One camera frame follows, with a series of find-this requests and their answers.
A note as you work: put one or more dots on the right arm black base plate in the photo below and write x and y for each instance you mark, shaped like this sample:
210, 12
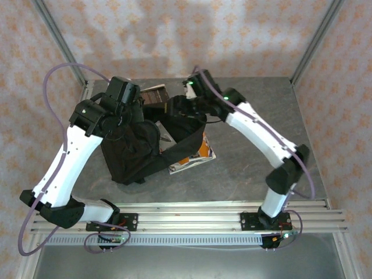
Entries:
247, 222

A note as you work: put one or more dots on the aluminium base frame rail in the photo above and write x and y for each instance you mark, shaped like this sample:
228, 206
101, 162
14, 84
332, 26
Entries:
189, 218

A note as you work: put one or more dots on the orange book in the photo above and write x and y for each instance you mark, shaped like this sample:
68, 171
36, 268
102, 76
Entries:
154, 97

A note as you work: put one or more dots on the orange white magazine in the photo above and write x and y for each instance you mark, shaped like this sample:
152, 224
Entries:
189, 165

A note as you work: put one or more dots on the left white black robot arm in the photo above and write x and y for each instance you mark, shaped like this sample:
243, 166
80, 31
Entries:
69, 157

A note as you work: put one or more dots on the black backpack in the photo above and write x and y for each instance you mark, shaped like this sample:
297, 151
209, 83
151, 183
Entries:
130, 157

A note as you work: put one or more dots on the aluminium corner post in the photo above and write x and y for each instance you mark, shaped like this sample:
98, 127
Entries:
58, 37
317, 37

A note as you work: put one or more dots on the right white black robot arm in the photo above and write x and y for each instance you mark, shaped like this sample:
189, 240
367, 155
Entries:
255, 130

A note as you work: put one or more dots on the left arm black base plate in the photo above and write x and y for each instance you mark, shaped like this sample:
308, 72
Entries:
130, 222

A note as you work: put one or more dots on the aluminium frame strut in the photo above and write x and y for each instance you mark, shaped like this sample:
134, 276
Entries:
346, 258
29, 261

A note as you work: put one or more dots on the grey white book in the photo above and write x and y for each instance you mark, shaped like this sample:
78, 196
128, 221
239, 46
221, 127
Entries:
164, 130

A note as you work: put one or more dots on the small circuit board green LED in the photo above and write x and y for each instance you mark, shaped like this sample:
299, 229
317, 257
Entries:
116, 240
286, 235

